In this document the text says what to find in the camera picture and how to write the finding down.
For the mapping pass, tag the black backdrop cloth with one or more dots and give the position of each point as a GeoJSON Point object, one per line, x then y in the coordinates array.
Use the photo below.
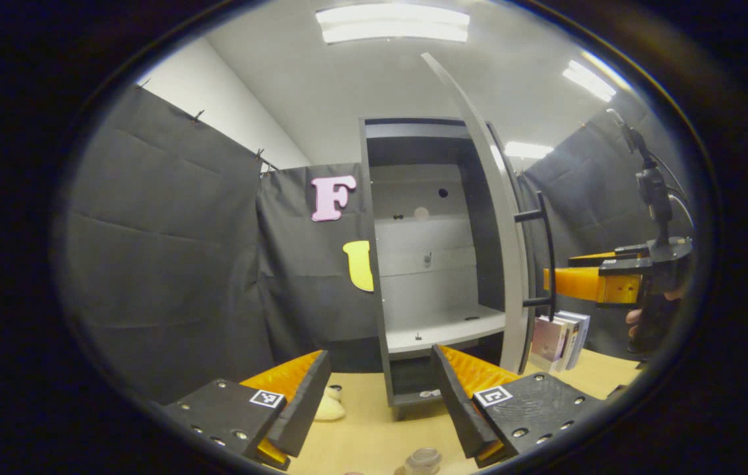
{"type": "Point", "coordinates": [585, 198]}
{"type": "Point", "coordinates": [163, 251]}
{"type": "Point", "coordinates": [308, 284]}

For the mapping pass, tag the clear plastic bottle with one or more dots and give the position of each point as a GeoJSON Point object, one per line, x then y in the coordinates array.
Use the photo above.
{"type": "Point", "coordinates": [422, 462]}

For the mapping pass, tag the light grey cabinet door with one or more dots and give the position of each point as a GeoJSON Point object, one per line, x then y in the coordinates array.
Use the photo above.
{"type": "Point", "coordinates": [509, 264]}

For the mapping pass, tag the white cover book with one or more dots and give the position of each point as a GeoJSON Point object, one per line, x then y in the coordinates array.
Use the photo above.
{"type": "Point", "coordinates": [573, 336]}

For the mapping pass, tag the cream plush toy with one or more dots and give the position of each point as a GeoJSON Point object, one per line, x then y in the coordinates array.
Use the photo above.
{"type": "Point", "coordinates": [331, 406]}

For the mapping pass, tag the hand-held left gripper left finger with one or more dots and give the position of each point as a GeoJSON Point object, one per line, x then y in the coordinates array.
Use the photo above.
{"type": "Point", "coordinates": [305, 409]}

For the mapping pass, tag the pale blue cover book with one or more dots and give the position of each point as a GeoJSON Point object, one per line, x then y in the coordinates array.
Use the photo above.
{"type": "Point", "coordinates": [584, 330]}

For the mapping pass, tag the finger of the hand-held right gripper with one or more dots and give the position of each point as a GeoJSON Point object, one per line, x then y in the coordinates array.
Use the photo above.
{"type": "Point", "coordinates": [585, 284]}
{"type": "Point", "coordinates": [595, 258]}

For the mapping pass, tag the long ceiling light panel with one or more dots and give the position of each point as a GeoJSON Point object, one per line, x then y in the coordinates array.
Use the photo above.
{"type": "Point", "coordinates": [394, 23]}

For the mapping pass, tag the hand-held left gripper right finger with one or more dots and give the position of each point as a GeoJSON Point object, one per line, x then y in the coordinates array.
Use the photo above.
{"type": "Point", "coordinates": [456, 409]}

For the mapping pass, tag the grey cabinet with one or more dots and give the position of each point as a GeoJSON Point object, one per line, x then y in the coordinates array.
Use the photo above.
{"type": "Point", "coordinates": [427, 277]}

